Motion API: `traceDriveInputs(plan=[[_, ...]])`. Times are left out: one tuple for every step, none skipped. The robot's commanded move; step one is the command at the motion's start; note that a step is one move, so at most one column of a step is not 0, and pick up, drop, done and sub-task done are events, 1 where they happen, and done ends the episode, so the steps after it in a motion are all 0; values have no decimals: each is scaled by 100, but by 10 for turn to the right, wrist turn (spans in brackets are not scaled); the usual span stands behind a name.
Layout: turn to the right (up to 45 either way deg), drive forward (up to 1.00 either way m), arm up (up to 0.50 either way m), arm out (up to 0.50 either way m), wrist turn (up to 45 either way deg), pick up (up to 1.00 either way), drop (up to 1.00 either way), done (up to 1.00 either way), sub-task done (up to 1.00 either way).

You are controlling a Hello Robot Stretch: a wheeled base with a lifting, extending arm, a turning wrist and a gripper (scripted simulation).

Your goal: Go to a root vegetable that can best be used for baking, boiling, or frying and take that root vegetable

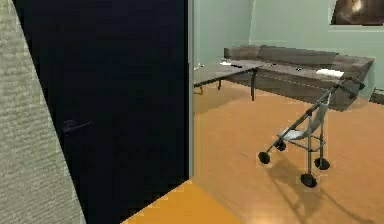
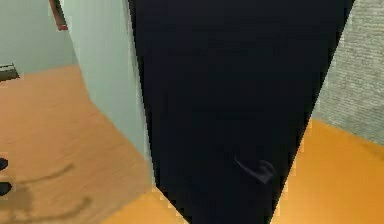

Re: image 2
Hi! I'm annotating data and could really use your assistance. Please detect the dark brown furniture piece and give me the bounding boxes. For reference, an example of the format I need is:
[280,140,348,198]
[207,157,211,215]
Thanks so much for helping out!
[0,62,21,83]

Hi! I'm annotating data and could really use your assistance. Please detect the grey door handle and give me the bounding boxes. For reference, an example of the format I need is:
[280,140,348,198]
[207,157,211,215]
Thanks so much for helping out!
[233,154,276,185]

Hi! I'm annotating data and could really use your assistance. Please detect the red-brown framed wall picture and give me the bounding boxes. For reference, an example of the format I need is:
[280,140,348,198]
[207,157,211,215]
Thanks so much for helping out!
[48,0,70,32]

